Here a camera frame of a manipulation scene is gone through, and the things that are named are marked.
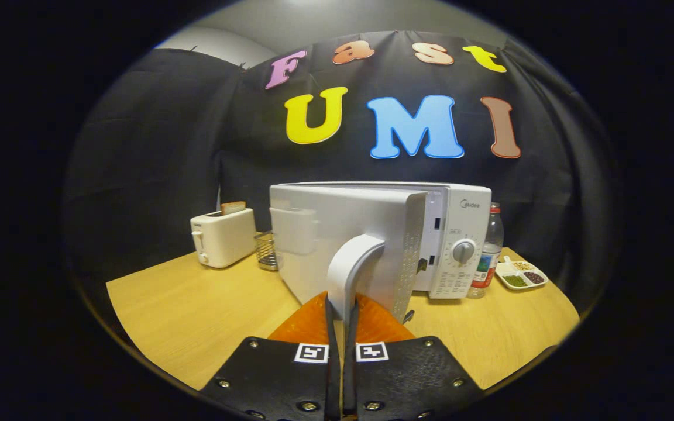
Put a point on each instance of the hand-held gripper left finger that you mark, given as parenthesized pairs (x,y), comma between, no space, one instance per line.
(332,351)

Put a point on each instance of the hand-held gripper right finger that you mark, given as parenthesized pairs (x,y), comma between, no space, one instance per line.
(351,351)

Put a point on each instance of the white microwave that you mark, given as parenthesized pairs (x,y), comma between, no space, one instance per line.
(343,216)

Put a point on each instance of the white toaster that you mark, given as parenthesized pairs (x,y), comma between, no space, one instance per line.
(226,240)

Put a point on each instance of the toast slice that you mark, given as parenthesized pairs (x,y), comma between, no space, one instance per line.
(233,207)

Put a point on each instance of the clear plastic bottle red label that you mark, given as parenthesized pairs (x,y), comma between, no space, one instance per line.
(492,245)

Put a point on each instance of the white divided dish with beans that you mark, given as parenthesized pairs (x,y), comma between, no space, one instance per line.
(521,278)

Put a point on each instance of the black backdrop cloth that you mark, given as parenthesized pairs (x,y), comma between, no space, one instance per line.
(155,146)

